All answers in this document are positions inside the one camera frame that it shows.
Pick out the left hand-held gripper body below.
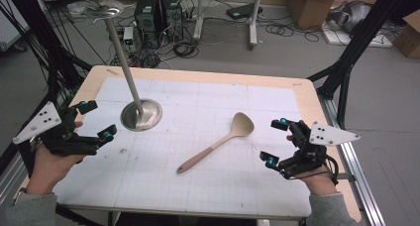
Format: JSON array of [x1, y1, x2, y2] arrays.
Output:
[[12, 101, 100, 158]]

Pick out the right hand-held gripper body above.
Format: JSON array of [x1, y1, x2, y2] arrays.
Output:
[[278, 120, 361, 180]]

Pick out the beige long-handled spoon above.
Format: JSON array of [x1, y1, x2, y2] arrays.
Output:
[[175, 111, 256, 174]]

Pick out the person's right hand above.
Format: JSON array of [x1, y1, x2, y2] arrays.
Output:
[[286, 135, 339, 197]]

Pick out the person's left hand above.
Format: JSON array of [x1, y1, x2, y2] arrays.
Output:
[[26, 120, 87, 196]]

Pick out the black metal clip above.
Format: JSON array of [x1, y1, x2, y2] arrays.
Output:
[[338, 171, 357, 182]]

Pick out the metal utensil stand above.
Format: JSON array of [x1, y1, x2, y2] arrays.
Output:
[[83, 0, 163, 133]]

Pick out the white grid mat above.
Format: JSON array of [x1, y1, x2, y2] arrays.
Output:
[[52, 76, 313, 218]]

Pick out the small white electronic box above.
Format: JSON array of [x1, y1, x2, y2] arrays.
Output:
[[122, 26, 136, 45]]

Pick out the white flat board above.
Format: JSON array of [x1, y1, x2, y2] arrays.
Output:
[[320, 22, 394, 50]]

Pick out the white cabinet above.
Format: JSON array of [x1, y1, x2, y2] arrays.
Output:
[[0, 0, 32, 53]]

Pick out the black computer tower green stickers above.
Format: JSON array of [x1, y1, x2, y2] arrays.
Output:
[[133, 0, 164, 36]]

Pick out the large cardboard box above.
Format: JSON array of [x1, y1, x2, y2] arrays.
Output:
[[286, 0, 344, 31]]

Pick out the black flat device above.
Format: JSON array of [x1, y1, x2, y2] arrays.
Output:
[[226, 2, 264, 21]]

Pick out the grey bag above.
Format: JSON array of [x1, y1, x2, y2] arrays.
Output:
[[326, 0, 373, 34]]

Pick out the white metal floor stand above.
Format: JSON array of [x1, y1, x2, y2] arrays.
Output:
[[192, 0, 265, 52]]

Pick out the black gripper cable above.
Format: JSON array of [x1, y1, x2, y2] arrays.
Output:
[[325, 154, 341, 186]]

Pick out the aluminium rail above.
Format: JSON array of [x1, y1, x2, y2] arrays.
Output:
[[317, 95, 386, 226]]

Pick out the black metal frame strut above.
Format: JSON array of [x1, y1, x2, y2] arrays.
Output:
[[4, 0, 95, 105], [306, 0, 420, 131]]

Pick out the coiled black cable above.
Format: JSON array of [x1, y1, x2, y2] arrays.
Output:
[[171, 42, 200, 59]]

